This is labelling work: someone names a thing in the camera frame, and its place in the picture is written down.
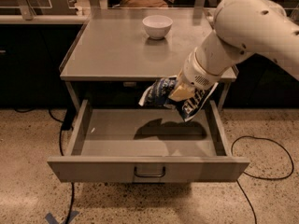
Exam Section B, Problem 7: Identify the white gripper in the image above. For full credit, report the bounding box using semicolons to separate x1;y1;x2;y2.
168;48;225;102

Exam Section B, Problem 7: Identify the blue chip bag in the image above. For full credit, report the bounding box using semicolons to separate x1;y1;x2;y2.
138;77;218;122

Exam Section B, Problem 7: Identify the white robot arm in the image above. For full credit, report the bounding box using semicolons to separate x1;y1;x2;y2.
169;0;299;102

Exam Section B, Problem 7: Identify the grey metal counter cabinet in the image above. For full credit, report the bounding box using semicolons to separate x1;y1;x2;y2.
58;7;240;114

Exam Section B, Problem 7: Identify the grey open drawer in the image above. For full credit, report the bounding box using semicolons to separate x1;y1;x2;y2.
48;100;249;183

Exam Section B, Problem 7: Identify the white ceramic bowl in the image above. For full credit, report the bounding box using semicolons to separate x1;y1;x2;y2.
142;15;173;39

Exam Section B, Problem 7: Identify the blue tape cross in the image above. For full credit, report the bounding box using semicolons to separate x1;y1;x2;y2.
45;211;79;224

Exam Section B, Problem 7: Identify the metal drawer handle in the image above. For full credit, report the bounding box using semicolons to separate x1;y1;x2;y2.
134;166;166;178

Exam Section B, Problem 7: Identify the black cable left floor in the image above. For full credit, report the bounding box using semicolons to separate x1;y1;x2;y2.
13;107;76;224

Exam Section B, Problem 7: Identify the black cable floor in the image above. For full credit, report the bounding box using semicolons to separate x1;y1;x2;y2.
13;107;76;224
230;135;295;224

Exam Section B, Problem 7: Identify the black cable right floor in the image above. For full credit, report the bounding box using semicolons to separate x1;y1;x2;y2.
230;135;295;224

